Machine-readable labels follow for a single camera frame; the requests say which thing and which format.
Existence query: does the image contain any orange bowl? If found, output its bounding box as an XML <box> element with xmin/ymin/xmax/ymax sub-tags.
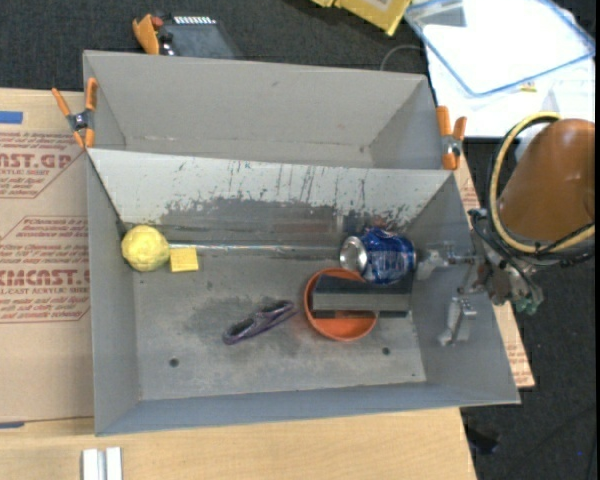
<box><xmin>302</xmin><ymin>266</ymin><xmax>380</xmax><ymax>343</ymax></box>

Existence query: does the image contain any yellow square sponge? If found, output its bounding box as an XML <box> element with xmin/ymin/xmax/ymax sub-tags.
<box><xmin>169</xmin><ymin>247</ymin><xmax>200</xmax><ymax>274</ymax></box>

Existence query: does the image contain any grey metal bin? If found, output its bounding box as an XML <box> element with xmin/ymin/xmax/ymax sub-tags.
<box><xmin>82</xmin><ymin>50</ymin><xmax>522</xmax><ymax>437</ymax></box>

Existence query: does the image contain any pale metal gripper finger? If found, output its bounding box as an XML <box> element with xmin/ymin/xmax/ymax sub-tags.
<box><xmin>414</xmin><ymin>243</ymin><xmax>477</xmax><ymax>282</ymax></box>
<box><xmin>437</xmin><ymin>295</ymin><xmax>479</xmax><ymax>348</ymax></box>

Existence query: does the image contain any brown cardboard board, red print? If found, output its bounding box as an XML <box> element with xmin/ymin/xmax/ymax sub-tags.
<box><xmin>0</xmin><ymin>86</ymin><xmax>536</xmax><ymax>429</ymax></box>

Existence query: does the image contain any blue drink can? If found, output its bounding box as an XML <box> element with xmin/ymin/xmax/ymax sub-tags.
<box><xmin>339</xmin><ymin>226</ymin><xmax>419</xmax><ymax>286</ymax></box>

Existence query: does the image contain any dark grey flat block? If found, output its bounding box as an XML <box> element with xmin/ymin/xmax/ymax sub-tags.
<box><xmin>310</xmin><ymin>273</ymin><xmax>415</xmax><ymax>320</ymax></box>

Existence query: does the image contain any yellow ball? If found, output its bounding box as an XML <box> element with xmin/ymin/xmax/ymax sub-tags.
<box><xmin>120</xmin><ymin>224</ymin><xmax>172</xmax><ymax>273</ymax></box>

